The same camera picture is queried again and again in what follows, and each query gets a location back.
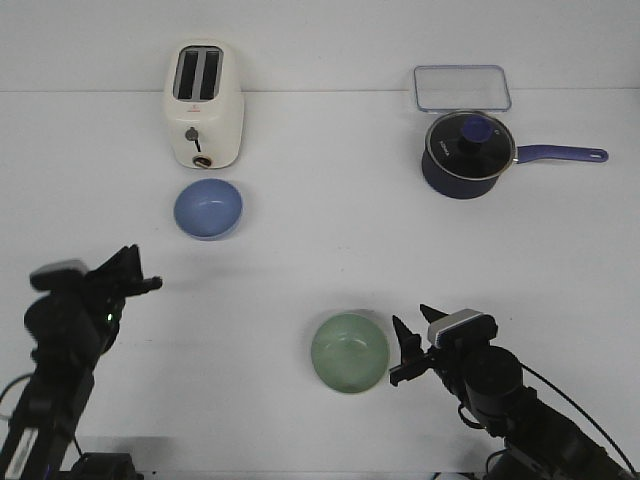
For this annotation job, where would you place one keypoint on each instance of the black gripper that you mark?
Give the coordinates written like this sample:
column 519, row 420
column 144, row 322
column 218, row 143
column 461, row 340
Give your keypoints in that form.
column 117, row 279
column 414, row 361

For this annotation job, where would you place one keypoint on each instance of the green bowl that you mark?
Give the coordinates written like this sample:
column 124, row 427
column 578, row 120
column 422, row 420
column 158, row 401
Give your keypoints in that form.
column 350, row 352

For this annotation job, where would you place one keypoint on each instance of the blue bowl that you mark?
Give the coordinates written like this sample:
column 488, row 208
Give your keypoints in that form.
column 208, row 209

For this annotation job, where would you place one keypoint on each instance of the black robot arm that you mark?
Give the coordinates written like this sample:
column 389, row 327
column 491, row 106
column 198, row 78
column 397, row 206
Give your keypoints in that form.
column 75, row 322
column 487, row 381

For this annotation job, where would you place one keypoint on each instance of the dark blue saucepan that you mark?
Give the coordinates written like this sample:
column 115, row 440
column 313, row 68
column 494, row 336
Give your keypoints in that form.
column 451, row 186

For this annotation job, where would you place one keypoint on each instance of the white two-slot toaster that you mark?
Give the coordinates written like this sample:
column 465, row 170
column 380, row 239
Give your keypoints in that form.
column 204, row 105

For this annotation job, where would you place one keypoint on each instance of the glass pot lid blue knob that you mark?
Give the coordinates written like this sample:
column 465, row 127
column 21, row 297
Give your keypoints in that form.
column 470, row 145

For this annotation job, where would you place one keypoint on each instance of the clear rectangular container lid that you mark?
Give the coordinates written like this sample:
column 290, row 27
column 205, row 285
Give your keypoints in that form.
column 446, row 88

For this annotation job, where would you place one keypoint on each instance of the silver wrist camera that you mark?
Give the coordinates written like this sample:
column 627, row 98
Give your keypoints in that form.
column 61, row 275
column 466, row 324

